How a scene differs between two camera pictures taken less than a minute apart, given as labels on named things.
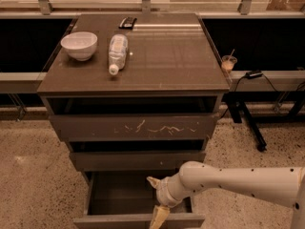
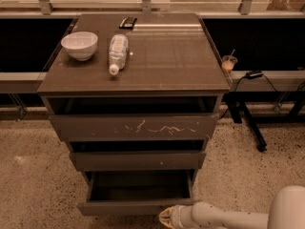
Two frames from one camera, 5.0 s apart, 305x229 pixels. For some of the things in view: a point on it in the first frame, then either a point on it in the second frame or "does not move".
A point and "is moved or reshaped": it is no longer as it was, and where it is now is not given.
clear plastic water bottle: x=117 y=52 does not move
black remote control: x=128 y=23 does not move
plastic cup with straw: x=228 y=62 does not move
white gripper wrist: x=162 y=190 → x=179 y=214
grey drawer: x=128 y=199 is moved or reshaped
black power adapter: x=253 y=73 does not move
